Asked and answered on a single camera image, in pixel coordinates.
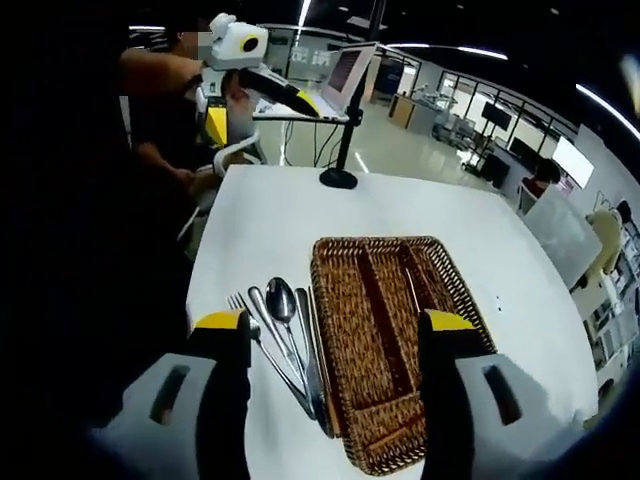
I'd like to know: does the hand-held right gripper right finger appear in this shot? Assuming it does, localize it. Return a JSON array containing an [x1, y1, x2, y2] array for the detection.
[[417, 308, 586, 480]]

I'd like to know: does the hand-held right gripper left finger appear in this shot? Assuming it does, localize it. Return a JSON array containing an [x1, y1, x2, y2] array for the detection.
[[87, 308, 253, 480]]

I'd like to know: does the steel fork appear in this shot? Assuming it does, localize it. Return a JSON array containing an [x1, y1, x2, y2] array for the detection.
[[227, 292, 316, 420]]

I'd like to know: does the brown wicker utensil storage tray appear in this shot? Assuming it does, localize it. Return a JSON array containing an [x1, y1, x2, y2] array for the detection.
[[309, 235, 499, 476]]

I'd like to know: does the steel table knife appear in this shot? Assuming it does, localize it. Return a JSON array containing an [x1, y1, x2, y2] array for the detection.
[[248, 285, 321, 421], [293, 287, 332, 439]]

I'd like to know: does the steel spoon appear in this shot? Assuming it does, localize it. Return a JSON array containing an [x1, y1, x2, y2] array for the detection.
[[265, 277, 310, 384]]

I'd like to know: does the white armrest chair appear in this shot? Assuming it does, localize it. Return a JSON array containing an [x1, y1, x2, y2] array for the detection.
[[177, 134, 261, 241]]

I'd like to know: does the black laptop stand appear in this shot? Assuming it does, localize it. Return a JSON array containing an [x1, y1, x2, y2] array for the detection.
[[252, 0, 384, 190]]

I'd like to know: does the wooden cabinet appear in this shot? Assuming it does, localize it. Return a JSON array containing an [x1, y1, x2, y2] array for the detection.
[[389, 92, 416, 131]]

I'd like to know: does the white shelving unit with boxes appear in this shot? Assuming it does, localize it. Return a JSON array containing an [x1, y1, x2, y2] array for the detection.
[[584, 249, 632, 371]]

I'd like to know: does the white frosted desk partition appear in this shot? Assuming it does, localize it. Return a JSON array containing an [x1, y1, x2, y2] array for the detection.
[[524, 192, 601, 289]]

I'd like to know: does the person's black shirt torso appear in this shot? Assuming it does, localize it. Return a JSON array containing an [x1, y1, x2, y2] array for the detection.
[[0, 0, 221, 451]]

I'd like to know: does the black monitor on stand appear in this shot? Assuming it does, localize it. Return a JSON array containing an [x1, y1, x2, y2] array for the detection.
[[482, 102, 511, 129]]

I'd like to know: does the black desk monitor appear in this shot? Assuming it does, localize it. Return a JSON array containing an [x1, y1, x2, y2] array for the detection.
[[507, 137, 539, 161]]

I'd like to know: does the white wall screen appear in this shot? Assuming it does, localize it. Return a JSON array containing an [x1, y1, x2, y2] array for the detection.
[[549, 135, 596, 189]]

